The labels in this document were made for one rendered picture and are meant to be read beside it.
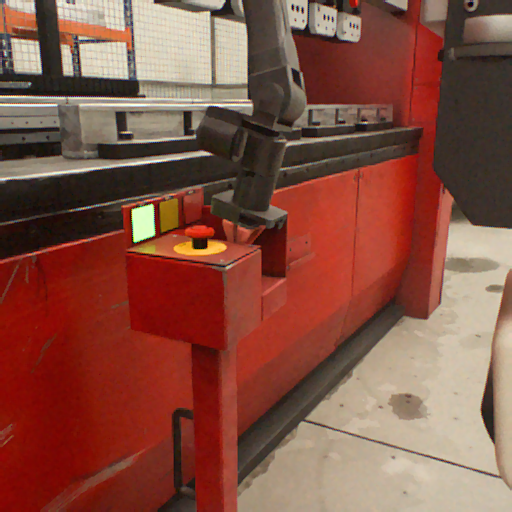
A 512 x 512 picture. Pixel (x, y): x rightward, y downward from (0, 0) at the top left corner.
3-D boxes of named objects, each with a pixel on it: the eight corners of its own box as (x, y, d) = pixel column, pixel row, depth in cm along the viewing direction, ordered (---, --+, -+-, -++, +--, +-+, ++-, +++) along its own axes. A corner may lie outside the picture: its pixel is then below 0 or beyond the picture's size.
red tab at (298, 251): (290, 270, 140) (290, 244, 138) (283, 269, 141) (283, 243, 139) (315, 257, 152) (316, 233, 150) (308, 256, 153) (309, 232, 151)
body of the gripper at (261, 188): (229, 200, 84) (240, 155, 81) (285, 223, 81) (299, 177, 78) (208, 207, 79) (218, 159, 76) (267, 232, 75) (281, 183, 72)
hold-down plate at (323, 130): (316, 137, 160) (316, 127, 159) (300, 137, 163) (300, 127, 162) (355, 133, 184) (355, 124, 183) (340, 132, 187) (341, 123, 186)
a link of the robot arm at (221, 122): (284, 85, 68) (303, 94, 76) (208, 62, 72) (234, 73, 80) (256, 175, 72) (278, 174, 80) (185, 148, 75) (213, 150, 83)
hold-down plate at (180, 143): (118, 159, 95) (117, 142, 94) (97, 158, 98) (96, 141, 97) (217, 148, 119) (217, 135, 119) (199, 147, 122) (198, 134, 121)
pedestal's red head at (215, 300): (226, 352, 69) (224, 217, 64) (129, 330, 76) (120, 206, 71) (286, 303, 86) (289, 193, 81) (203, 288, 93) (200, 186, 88)
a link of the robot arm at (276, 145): (280, 136, 71) (295, 133, 76) (235, 121, 73) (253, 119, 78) (267, 185, 74) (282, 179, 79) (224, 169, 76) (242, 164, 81)
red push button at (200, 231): (205, 257, 71) (204, 231, 70) (180, 254, 72) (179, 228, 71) (220, 250, 74) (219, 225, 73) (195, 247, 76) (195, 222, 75)
